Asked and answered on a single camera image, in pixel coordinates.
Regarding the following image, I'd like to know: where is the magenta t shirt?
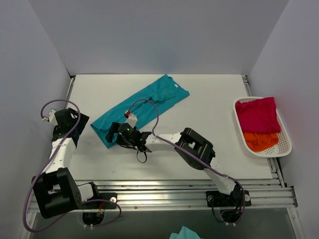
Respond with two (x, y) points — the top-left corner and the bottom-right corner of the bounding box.
(235, 97), (281, 134)

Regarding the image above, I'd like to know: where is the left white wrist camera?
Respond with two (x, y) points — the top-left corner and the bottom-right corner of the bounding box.
(41, 109), (58, 125)

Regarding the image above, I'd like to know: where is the orange t shirt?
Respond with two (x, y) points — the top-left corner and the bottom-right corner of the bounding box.
(244, 132), (279, 152)

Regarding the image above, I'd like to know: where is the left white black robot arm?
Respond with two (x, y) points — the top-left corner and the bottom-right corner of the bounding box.
(33, 108), (101, 219)

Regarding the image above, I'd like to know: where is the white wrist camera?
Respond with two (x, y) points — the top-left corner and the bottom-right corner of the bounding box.
(41, 109), (58, 125)
(124, 111), (138, 128)

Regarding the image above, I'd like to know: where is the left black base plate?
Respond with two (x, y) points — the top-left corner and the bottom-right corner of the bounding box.
(81, 192), (118, 209)

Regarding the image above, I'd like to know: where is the teal t shirt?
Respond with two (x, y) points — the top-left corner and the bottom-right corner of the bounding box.
(91, 75), (190, 148)

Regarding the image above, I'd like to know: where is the black thin wire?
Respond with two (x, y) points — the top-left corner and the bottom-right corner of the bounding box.
(136, 149), (148, 164)

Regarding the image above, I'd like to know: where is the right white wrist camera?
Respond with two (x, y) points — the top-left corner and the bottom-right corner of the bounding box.
(124, 111), (138, 128)

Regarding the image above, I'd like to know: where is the aluminium rail frame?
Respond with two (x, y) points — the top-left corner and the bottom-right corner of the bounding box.
(19, 74), (307, 239)

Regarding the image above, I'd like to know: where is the white plastic basket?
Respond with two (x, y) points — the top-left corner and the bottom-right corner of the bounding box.
(233, 97), (292, 158)

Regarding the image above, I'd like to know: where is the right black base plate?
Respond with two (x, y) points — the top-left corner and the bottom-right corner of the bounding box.
(205, 189), (252, 208)

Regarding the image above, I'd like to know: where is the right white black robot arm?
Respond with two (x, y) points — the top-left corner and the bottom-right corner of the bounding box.
(105, 122), (244, 206)

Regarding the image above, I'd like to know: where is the light teal cloth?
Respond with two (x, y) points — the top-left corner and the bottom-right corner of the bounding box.
(169, 226), (201, 239)

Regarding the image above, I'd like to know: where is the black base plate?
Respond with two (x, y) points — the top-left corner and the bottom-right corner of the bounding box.
(81, 192), (118, 209)
(205, 189), (252, 208)

